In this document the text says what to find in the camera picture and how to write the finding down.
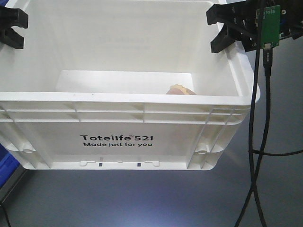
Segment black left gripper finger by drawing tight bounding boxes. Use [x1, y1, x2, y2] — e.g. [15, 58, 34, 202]
[0, 27, 24, 49]
[0, 6, 28, 29]

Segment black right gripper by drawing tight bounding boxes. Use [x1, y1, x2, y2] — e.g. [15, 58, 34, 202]
[206, 0, 303, 53]

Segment pink plush dinosaur toy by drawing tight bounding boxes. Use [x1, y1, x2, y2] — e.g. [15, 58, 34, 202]
[166, 84, 196, 95]

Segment black braided usb cable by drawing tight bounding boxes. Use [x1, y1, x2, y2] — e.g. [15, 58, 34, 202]
[250, 44, 273, 227]

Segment black cable lower left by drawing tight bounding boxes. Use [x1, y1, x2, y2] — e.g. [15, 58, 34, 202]
[0, 202, 12, 227]

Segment green circuit board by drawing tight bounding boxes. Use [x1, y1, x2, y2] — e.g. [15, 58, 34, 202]
[260, 5, 281, 49]

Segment blue storage bin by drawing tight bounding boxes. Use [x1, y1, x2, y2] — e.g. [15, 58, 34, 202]
[0, 145, 20, 188]

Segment white Totelife plastic crate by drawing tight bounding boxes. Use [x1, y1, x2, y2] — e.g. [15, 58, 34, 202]
[0, 0, 253, 170]

